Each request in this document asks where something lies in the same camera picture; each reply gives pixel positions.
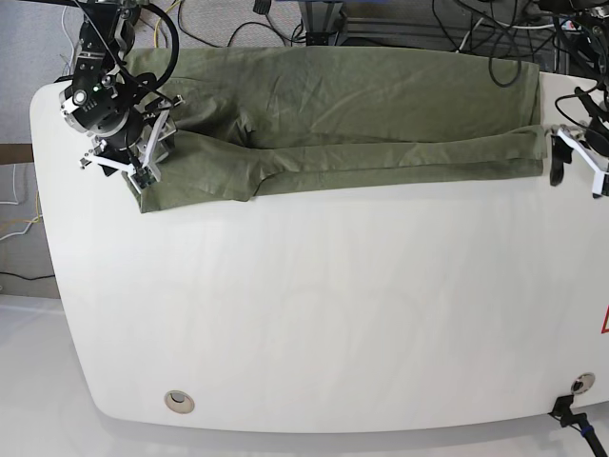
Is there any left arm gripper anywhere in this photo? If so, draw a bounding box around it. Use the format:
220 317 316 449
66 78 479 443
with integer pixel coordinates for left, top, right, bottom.
546 125 608 187

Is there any yellow cable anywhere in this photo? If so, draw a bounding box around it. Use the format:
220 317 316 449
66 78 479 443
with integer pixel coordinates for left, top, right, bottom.
152 0 183 49

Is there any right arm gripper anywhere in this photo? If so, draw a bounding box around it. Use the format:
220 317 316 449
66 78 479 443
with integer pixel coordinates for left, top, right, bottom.
79 96 184 177

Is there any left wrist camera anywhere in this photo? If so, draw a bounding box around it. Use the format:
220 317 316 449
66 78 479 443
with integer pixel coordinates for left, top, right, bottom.
592 172 609 199

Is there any white cable on floor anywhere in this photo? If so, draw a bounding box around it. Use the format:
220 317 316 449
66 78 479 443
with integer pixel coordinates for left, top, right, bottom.
0 164 26 207

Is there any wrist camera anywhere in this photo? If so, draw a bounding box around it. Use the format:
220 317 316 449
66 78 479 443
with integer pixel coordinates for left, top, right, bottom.
592 172 609 199
128 169 161 194

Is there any aluminium frame with black foot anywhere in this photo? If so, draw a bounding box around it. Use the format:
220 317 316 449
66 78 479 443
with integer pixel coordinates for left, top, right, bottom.
298 1 347 47

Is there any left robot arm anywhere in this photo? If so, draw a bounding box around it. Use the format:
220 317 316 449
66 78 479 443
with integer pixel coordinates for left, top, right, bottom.
538 1 608 199

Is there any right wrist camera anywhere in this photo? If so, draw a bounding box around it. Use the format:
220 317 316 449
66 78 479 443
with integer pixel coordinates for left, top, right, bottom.
128 169 161 194

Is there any black clamp with cable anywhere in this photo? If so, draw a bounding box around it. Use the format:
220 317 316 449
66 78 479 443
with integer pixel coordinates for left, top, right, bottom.
549 394 608 457

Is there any olive green T-shirt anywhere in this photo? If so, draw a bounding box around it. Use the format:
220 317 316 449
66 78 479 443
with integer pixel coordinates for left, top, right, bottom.
135 47 547 213

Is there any red warning triangle sticker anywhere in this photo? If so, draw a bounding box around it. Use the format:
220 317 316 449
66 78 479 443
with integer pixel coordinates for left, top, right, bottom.
601 308 609 334

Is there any right table cable grommet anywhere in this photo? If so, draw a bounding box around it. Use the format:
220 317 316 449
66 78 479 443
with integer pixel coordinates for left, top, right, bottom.
571 372 596 395

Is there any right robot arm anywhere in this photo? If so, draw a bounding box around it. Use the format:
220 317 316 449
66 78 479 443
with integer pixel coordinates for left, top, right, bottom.
60 1 184 190

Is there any left table cable grommet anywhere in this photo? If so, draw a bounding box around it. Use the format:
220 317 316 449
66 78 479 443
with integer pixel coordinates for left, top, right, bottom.
164 390 195 414

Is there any table cable grommet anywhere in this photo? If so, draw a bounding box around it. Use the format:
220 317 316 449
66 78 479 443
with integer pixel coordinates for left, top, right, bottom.
164 390 195 414
571 372 596 395

